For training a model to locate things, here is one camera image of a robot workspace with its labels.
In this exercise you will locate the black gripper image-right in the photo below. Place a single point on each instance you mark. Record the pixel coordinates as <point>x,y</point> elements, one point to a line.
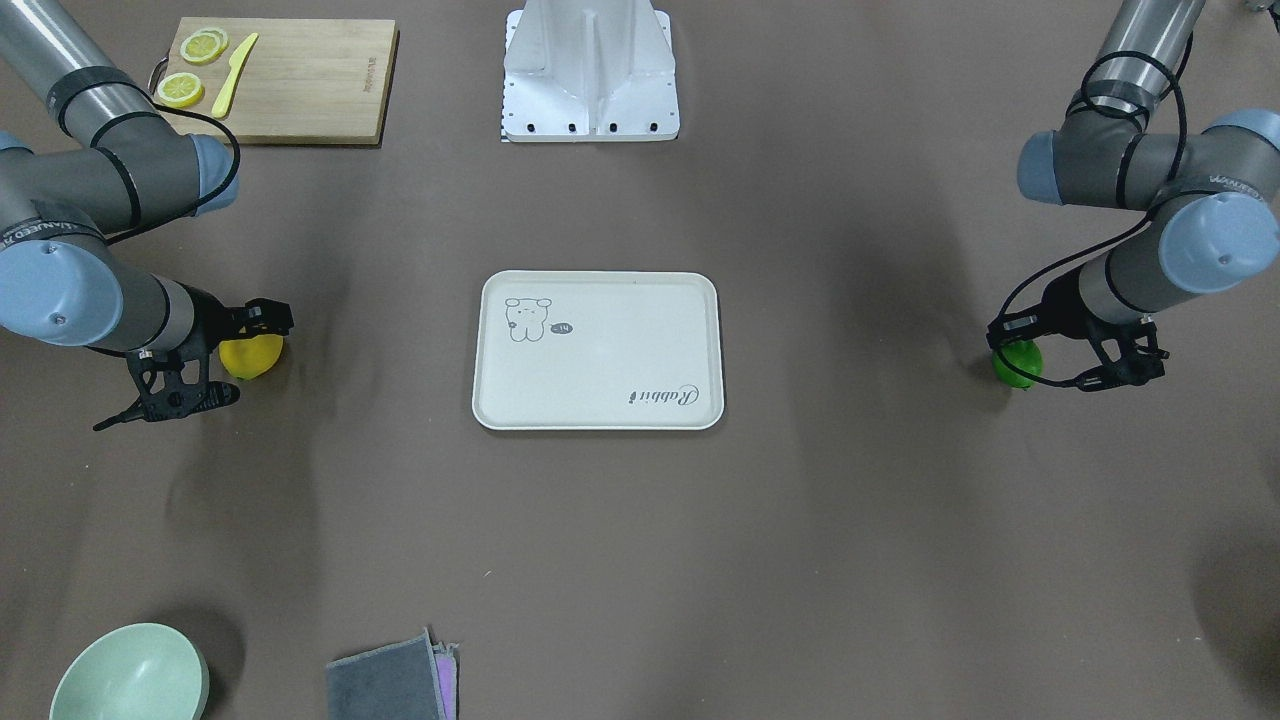
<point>1060,303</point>

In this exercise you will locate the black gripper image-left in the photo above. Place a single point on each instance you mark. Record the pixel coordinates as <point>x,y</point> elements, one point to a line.
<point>211,318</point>

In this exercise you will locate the yellow lemon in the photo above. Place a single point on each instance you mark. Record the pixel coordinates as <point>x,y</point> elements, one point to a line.
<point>251,358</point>

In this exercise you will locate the green lemon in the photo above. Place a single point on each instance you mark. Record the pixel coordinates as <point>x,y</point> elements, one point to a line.
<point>1016,363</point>

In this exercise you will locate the grey robot arm image-right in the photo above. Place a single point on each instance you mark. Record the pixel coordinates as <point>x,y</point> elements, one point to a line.
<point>1206,223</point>

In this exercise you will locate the white rabbit print tray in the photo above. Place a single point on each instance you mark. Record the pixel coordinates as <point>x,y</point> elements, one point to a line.
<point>598,351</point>

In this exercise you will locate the lemon slice on board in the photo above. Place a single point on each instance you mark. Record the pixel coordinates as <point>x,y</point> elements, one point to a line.
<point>179,90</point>

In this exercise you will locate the wooden cutting board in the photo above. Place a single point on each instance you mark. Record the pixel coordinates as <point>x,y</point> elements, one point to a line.
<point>305,81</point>

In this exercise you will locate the yellow plastic knife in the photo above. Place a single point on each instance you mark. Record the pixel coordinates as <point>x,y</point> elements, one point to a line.
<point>220,108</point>

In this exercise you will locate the stacked lemon slices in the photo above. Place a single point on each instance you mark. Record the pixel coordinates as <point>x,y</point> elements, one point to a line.
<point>204,46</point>

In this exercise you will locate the light green bowl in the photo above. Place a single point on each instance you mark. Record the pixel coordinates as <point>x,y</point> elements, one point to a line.
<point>139,671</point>

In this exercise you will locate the grey folded cloth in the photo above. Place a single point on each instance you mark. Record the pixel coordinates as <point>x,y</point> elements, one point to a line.
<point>396,681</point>

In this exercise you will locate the purple folded cloth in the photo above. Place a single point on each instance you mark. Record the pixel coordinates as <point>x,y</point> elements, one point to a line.
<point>447,673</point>

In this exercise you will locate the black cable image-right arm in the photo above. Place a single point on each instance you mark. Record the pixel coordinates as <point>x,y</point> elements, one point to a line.
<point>1103,156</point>

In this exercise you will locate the white metal mount base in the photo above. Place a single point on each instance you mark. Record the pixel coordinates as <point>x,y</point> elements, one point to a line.
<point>589,71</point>

